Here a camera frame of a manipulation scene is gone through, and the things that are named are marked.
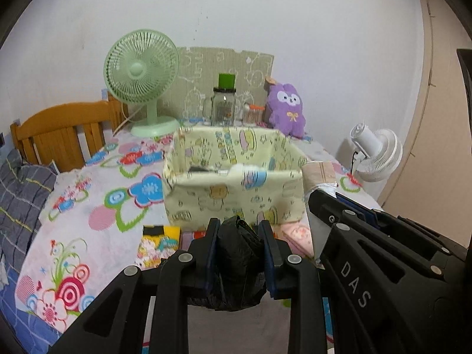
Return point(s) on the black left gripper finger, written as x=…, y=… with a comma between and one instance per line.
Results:
x=115, y=321
x=290, y=277

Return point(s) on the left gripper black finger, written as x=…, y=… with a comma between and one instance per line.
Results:
x=409, y=233
x=386, y=298

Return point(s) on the black sock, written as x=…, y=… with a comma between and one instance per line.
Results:
x=228, y=269

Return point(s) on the beige pink sock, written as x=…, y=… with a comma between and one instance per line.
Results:
x=317, y=174

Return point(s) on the white sock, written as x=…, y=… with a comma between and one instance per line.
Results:
x=252, y=171

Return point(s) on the dark grey sock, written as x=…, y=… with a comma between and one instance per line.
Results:
x=202, y=169

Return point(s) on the pink cartoon packet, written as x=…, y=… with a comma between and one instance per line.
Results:
x=299, y=235

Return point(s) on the white small fan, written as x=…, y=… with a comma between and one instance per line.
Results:
x=379, y=152

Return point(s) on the yellow cartoon packet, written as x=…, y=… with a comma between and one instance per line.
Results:
x=158, y=242

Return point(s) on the floral tablecloth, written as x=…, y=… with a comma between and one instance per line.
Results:
x=91, y=227

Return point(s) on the yellow cartoon fabric storage box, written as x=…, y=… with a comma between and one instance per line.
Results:
x=191, y=199

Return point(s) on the grey plaid pillow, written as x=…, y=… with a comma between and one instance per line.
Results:
x=25, y=188

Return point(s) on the purple plush bunny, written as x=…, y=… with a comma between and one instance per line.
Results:
x=284, y=109

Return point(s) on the cotton swab container orange lid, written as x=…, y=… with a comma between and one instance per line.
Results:
x=252, y=114

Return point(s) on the glass mason jar mug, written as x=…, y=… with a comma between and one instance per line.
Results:
x=219, y=110

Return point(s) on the wooden bed headboard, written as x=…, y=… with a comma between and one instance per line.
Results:
x=52, y=134

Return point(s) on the green cup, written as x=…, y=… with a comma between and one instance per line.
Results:
x=226, y=81

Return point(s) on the beige cartoon cardboard panel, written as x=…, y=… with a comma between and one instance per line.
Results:
x=199, y=68

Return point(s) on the green desk fan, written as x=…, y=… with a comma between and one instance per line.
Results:
x=139, y=68

